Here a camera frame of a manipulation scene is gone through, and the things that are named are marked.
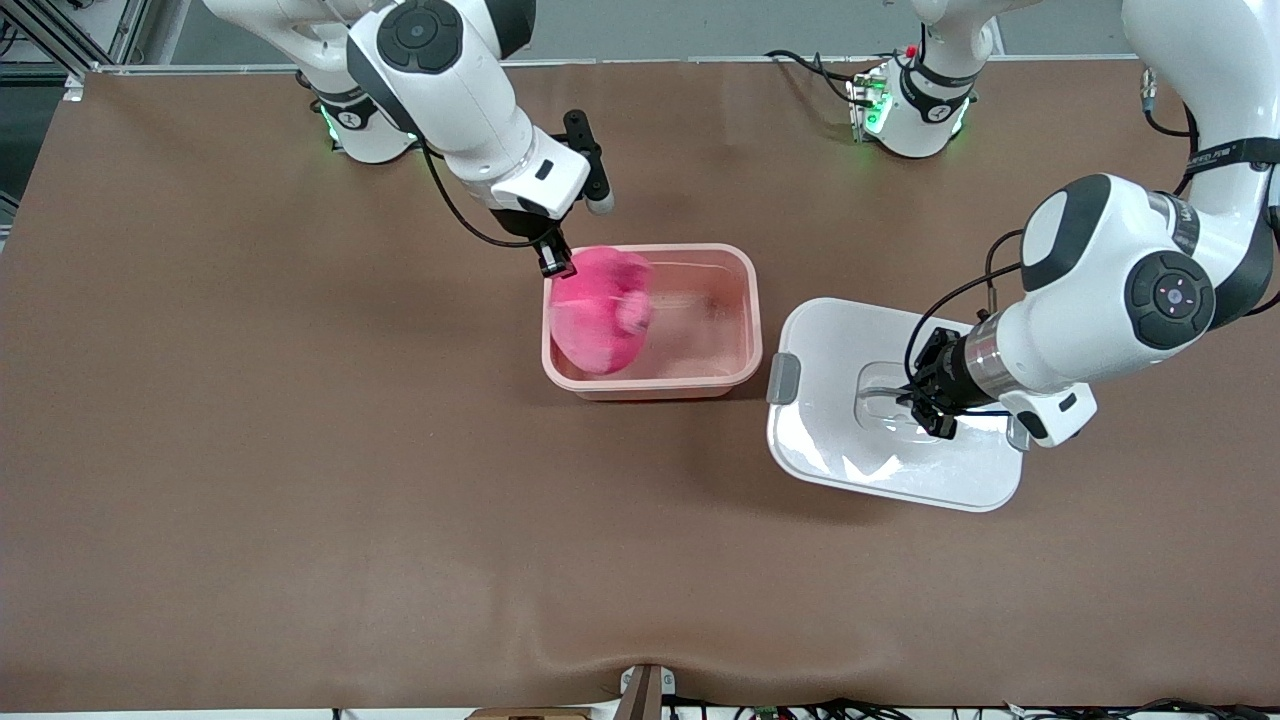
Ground pink plush toy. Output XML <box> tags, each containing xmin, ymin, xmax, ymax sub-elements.
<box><xmin>550</xmin><ymin>247</ymin><xmax>657</xmax><ymax>377</ymax></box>

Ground white box lid grey latches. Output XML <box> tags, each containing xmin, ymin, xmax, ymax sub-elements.
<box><xmin>766</xmin><ymin>297</ymin><xmax>1031</xmax><ymax>513</ymax></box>

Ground pink plastic storage box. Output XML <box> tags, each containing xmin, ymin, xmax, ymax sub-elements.
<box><xmin>541</xmin><ymin>243</ymin><xmax>764</xmax><ymax>403</ymax></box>

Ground brown table mat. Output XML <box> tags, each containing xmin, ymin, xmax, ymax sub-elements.
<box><xmin>0</xmin><ymin>55</ymin><xmax>1280</xmax><ymax>713</ymax></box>

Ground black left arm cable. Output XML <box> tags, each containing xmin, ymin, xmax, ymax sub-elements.
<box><xmin>904</xmin><ymin>228</ymin><xmax>1027</xmax><ymax>401</ymax></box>

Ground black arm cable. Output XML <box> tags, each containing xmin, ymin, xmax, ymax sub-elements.
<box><xmin>904</xmin><ymin>228</ymin><xmax>1027</xmax><ymax>401</ymax></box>
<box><xmin>420</xmin><ymin>140</ymin><xmax>541</xmax><ymax>251</ymax></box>

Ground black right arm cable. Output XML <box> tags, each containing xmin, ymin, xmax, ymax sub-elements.
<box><xmin>420</xmin><ymin>140</ymin><xmax>541</xmax><ymax>251</ymax></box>

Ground black base cable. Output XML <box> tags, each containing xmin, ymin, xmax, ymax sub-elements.
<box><xmin>765</xmin><ymin>48</ymin><xmax>881</xmax><ymax>107</ymax></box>

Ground aluminium frame post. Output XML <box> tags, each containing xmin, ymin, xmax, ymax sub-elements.
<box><xmin>0</xmin><ymin>0</ymin><xmax>156</xmax><ymax>71</ymax></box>

